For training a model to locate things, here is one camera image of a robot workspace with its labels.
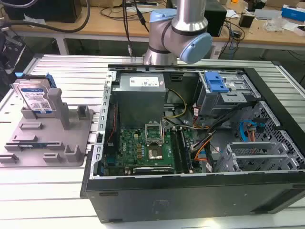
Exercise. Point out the RAM slot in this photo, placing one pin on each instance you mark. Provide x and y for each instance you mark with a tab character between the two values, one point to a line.
185	150
176	150

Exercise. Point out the expansion slot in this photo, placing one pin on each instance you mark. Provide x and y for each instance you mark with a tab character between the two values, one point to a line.
153	169

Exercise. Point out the metal drive cage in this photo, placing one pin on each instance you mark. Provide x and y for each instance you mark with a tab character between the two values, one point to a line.
226	95

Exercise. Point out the blue drive bay latch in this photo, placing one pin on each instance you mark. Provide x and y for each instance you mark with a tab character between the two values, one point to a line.
215	82

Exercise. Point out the silver expansion slot bracket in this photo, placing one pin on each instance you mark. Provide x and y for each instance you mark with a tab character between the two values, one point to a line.
252	145

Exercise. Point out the grey power supply unit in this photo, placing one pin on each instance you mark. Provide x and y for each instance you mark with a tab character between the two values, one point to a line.
139	95

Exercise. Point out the black open PC case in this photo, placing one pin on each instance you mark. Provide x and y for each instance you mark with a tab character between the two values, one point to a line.
190	190

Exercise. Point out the small black cube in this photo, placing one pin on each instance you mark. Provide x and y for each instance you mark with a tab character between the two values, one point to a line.
246	20

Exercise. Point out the green motherboard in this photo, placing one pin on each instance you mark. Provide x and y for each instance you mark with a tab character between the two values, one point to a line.
133	150

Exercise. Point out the wooden desk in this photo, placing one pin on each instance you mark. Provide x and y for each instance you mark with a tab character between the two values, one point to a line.
119	21

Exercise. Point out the CPU socket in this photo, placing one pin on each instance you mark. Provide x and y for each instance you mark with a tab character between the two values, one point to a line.
155	153

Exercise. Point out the blue and white box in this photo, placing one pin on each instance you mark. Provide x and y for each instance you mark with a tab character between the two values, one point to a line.
293	12

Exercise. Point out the RAM stick on rack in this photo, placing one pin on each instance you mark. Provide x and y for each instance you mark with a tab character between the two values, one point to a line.
31	144

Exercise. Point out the black equipment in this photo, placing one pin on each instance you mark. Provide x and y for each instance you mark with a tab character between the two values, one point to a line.
9	55

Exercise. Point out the hard disk in blue carrier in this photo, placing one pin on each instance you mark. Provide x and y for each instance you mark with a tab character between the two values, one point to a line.
34	95

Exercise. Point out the black box on desk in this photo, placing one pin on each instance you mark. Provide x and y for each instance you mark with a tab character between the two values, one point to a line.
215	20

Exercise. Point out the grey parts rack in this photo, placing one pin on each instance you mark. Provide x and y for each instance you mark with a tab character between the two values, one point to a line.
47	133

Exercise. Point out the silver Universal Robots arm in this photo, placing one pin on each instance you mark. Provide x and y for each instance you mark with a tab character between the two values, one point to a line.
176	31

